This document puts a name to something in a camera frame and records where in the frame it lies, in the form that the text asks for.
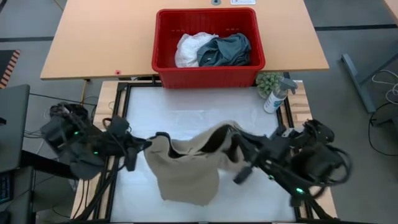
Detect black side stand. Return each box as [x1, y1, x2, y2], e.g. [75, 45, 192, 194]
[20, 151, 81, 181]

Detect teal grey shirt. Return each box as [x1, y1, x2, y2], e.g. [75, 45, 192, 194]
[197, 32, 252, 67]

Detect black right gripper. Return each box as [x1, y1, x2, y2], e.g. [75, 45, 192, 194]
[231, 132, 282, 185]

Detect dark keyboard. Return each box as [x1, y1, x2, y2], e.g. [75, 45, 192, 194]
[0, 172, 14, 205]

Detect grey metal desk leg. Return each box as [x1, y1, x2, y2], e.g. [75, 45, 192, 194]
[341, 46, 398, 113]

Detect clear spray bottle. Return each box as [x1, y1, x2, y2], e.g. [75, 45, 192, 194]
[263, 78, 299, 114]

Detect grey laptop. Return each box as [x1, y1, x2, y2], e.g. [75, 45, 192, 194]
[0, 83, 31, 174]

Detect light wooden desk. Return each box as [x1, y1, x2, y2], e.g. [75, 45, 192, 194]
[40, 0, 330, 81]

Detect white crumpled garment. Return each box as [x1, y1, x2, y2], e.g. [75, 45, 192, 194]
[174, 32, 219, 68]

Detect black orange striped mat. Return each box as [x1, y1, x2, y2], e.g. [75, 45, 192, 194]
[0, 49, 21, 90]

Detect yellow cable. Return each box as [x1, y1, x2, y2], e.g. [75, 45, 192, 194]
[80, 79, 90, 106]

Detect red plastic laundry bin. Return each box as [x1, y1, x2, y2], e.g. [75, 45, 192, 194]
[151, 7, 266, 90]

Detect black aluminium table frame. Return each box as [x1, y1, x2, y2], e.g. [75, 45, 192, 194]
[73, 81, 340, 224]

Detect small potted succulent plant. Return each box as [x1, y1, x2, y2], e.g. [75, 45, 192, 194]
[255, 72, 284, 99]

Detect black cable bundle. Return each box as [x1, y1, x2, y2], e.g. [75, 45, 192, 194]
[24, 129, 44, 139]

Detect black floor cable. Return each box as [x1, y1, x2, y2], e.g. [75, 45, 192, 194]
[368, 102, 398, 156]

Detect beige shorts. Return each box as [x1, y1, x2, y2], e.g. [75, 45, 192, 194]
[143, 120, 246, 207]

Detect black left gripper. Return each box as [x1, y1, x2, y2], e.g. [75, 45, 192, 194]
[107, 116, 153, 172]

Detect white floor cable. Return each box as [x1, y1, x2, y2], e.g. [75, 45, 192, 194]
[371, 68, 398, 105]

